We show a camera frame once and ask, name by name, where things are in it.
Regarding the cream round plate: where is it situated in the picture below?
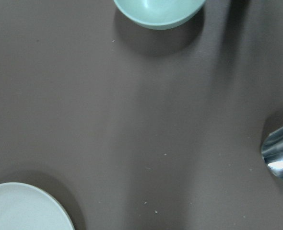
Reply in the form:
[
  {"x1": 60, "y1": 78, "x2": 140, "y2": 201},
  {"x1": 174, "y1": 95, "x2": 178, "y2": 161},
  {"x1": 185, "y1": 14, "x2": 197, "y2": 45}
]
[{"x1": 0, "y1": 182, "x2": 75, "y2": 230}]

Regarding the metal scoop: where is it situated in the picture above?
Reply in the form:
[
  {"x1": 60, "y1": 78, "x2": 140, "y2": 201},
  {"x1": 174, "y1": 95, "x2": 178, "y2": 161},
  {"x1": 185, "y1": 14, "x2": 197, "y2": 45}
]
[{"x1": 261, "y1": 126, "x2": 283, "y2": 181}]

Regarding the mint green bowl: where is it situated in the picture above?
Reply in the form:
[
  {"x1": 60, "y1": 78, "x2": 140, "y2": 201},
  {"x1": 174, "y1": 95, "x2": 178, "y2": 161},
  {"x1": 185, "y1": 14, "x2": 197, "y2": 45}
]
[{"x1": 114, "y1": 0, "x2": 206, "y2": 30}]

